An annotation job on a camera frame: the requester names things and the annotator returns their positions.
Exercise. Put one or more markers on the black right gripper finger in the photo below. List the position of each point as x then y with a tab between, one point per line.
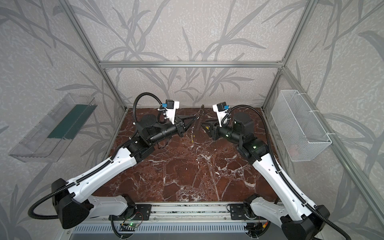
207	128
211	121

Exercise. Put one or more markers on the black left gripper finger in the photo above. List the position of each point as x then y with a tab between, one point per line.
188	123
182	118

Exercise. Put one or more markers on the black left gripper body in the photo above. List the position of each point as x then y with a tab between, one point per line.
180	128

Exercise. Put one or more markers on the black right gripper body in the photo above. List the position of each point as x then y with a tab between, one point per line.
213	131

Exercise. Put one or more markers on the silver metal key holder plate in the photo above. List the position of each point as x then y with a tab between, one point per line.
201	112

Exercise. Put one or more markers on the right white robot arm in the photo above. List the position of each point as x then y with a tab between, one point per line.
257	153

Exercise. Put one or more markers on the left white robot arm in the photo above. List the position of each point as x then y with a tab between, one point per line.
77	203

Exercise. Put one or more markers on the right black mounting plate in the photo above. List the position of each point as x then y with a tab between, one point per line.
237	213

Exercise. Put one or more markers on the black mounting plate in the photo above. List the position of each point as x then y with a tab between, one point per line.
237	213
134	213

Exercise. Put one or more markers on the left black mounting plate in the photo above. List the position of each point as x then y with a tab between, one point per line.
134	213

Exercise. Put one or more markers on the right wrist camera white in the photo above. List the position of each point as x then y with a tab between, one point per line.
222	111

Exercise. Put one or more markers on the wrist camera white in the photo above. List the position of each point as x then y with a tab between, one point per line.
169	109
222	111

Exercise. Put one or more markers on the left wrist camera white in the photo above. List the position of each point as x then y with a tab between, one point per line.
169	109

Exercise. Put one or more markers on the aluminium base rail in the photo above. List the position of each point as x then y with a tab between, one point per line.
192	211

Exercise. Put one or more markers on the white wire mesh basket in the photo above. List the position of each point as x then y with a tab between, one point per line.
303	135

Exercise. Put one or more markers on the left circuit board with wires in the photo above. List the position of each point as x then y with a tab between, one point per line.
125	229

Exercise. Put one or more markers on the right connector with wires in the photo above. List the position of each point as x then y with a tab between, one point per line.
257	229

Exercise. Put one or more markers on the aluminium cage frame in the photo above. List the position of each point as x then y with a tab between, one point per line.
361	181

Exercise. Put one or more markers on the clear plastic wall tray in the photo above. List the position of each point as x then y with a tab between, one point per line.
50	138

